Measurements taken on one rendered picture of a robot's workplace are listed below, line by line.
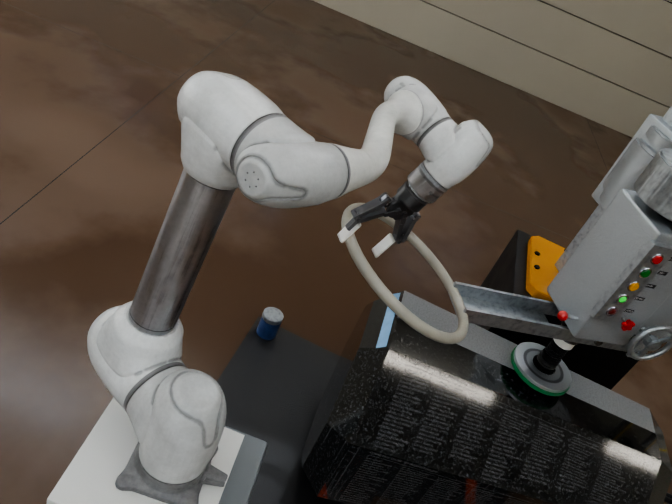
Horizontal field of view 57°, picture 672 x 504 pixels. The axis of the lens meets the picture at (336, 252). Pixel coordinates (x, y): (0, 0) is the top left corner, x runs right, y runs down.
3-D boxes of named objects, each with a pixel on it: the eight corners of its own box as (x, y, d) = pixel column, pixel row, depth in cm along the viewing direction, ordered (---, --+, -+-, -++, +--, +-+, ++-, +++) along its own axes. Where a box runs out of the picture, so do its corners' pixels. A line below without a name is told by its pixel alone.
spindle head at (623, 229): (625, 310, 215) (713, 210, 189) (658, 358, 199) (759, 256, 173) (540, 294, 204) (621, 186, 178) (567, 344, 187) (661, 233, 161)
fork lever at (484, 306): (614, 319, 216) (623, 309, 213) (642, 362, 201) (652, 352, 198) (444, 284, 193) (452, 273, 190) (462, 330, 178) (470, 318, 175)
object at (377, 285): (437, 255, 205) (444, 249, 204) (483, 371, 168) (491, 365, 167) (328, 181, 180) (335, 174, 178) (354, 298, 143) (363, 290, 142)
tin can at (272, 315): (280, 334, 299) (288, 316, 291) (266, 343, 291) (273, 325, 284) (266, 321, 302) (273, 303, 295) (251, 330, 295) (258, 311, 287)
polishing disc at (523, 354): (564, 356, 221) (566, 354, 221) (574, 401, 204) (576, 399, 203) (511, 336, 220) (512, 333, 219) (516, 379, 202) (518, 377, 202)
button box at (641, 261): (610, 315, 183) (672, 244, 166) (614, 322, 181) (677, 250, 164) (588, 311, 180) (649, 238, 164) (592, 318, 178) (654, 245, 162)
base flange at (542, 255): (527, 238, 305) (532, 230, 302) (618, 281, 303) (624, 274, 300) (524, 294, 265) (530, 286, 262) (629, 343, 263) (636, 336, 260)
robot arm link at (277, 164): (363, 158, 102) (310, 113, 107) (288, 164, 88) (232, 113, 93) (330, 220, 108) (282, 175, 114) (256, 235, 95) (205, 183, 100)
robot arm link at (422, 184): (454, 195, 146) (435, 211, 149) (438, 169, 152) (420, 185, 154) (432, 181, 140) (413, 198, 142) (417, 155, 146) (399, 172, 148)
